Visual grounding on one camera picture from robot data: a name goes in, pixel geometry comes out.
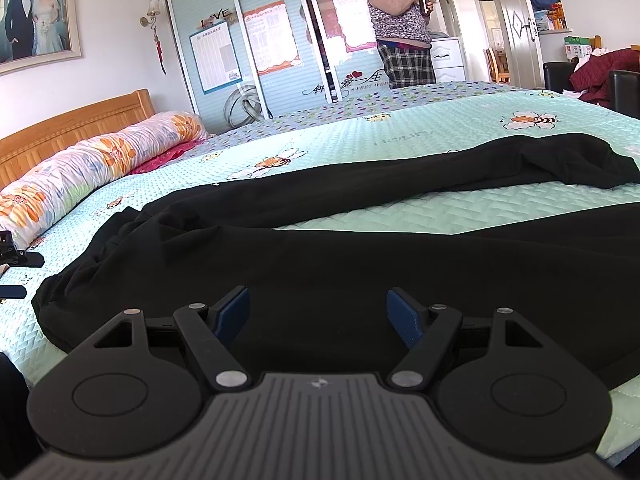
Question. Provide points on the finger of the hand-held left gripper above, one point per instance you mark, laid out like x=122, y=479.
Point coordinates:
x=12, y=292
x=27, y=259

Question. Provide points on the framed wedding photo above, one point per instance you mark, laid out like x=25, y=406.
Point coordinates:
x=37, y=10

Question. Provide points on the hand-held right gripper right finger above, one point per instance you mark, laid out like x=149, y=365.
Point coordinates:
x=402, y=315

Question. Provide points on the maroon clothes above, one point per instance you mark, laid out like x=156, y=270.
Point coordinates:
x=607, y=72

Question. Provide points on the red cloth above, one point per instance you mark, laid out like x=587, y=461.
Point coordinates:
x=160, y=160

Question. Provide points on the wooden headboard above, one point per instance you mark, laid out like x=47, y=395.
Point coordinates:
x=75, y=120

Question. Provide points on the orange bordered poster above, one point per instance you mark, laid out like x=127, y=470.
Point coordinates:
x=270, y=35

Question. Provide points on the wall lamp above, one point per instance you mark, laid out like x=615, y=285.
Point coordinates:
x=152, y=10

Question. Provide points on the dotted bed sheet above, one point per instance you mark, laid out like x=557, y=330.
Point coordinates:
x=425, y=95

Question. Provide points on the person's dark clothing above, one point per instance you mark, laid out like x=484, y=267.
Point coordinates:
x=12, y=410

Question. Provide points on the floral bolster pillow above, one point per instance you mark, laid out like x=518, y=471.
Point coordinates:
x=90, y=165

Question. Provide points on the pink poster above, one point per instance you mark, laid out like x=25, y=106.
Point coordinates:
x=350, y=15

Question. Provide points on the green quilted bedspread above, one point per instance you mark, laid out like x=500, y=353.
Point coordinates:
x=400, y=130

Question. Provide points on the white wardrobe with sliding doors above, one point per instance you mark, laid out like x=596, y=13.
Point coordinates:
x=280, y=95

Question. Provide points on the wooden chair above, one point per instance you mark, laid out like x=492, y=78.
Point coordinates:
x=496, y=67

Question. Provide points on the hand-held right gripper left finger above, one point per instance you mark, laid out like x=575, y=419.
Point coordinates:
x=232, y=312

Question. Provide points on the green and white box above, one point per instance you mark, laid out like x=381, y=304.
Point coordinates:
x=578, y=49

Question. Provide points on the white cabinet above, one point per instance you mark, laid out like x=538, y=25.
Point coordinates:
x=447, y=60

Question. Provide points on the white door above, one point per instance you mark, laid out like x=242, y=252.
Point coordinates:
x=515, y=35

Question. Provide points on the black chair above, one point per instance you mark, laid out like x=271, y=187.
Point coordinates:
x=625, y=92
x=560, y=77

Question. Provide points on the blue bordered wall chart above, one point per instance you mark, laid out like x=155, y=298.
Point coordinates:
x=215, y=57

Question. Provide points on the black pants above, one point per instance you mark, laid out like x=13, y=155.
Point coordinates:
x=325, y=260

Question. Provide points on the letter wall ornament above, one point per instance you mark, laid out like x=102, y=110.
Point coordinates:
x=217, y=17

